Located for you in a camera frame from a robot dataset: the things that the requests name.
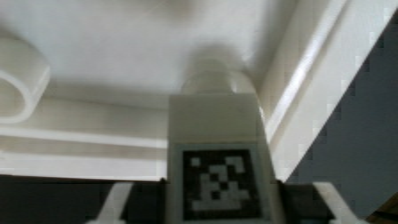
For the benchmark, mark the white table leg with tag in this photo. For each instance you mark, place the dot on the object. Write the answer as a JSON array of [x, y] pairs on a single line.
[[222, 183]]

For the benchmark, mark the white square tabletop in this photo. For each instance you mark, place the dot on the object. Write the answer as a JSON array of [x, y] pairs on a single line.
[[104, 56]]

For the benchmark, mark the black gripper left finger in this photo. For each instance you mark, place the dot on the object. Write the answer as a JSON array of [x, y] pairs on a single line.
[[111, 212]]

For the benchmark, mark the white obstacle wall right piece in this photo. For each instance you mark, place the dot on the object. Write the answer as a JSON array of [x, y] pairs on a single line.
[[332, 35]]

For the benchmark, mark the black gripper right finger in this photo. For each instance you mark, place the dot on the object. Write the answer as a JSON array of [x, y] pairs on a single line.
[[337, 204]]

